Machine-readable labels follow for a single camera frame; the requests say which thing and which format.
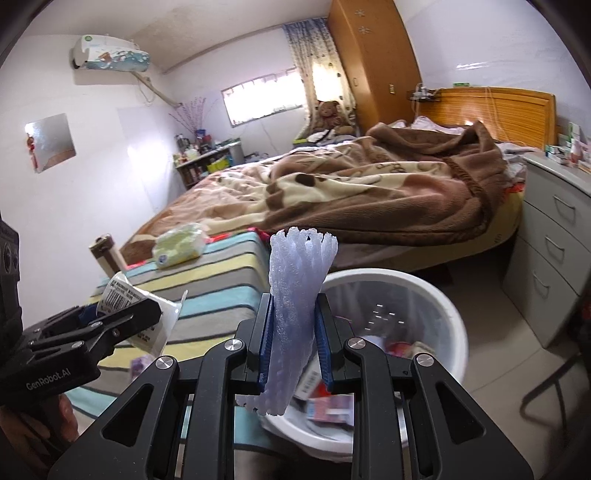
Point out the person's left hand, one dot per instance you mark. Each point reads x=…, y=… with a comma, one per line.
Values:
x=68, y=417

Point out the window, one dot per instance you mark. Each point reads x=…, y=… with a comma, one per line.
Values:
x=263, y=97

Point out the silver wall mirror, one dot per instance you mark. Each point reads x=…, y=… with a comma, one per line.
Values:
x=51, y=143

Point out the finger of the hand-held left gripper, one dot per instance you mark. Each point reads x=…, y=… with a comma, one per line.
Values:
x=55, y=323
x=129, y=318

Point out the purple flower branches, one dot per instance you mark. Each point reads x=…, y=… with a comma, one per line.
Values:
x=196, y=115

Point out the white foam fruit net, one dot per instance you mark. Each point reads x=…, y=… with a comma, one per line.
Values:
x=295, y=277

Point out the yellow tissue pack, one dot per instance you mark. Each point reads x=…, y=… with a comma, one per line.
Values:
x=180, y=247

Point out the dotted curtain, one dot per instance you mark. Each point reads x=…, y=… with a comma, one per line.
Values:
x=318, y=60

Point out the white air conditioner pipe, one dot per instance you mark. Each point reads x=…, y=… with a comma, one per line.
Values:
x=154, y=90

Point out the red hanging ornament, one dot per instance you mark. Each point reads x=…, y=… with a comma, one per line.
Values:
x=31, y=152

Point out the brown patterned blanket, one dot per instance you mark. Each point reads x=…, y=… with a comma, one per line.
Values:
x=369, y=184

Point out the brown teddy bear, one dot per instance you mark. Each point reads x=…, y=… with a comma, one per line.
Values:
x=328, y=115

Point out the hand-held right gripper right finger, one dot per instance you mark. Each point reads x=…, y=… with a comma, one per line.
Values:
x=325, y=341

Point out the small wall rack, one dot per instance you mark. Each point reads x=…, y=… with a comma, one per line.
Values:
x=422, y=95

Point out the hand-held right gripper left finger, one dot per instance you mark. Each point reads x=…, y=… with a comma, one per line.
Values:
x=265, y=341

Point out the boxes on drawer cabinet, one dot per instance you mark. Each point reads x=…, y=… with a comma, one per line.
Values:
x=572, y=147

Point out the brown lidded thermos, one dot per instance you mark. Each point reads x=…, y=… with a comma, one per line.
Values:
x=108, y=258

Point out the white plastic pouch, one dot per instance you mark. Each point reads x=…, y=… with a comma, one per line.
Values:
x=138, y=300

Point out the wooden wardrobe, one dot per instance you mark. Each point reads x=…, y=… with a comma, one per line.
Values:
x=374, y=60

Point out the wall air conditioner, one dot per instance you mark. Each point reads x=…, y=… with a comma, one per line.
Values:
x=111, y=53

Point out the bottles and jars on shelf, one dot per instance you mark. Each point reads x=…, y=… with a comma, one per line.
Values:
x=189, y=147

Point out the cluttered storage shelf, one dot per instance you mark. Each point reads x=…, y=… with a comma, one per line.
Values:
x=203, y=168

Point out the wooden headboard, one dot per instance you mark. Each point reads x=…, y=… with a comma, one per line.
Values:
x=508, y=115

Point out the white trash bin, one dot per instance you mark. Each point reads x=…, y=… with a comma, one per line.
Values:
x=434, y=314

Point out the grey drawer cabinet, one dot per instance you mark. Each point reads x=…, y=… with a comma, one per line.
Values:
x=545, y=240

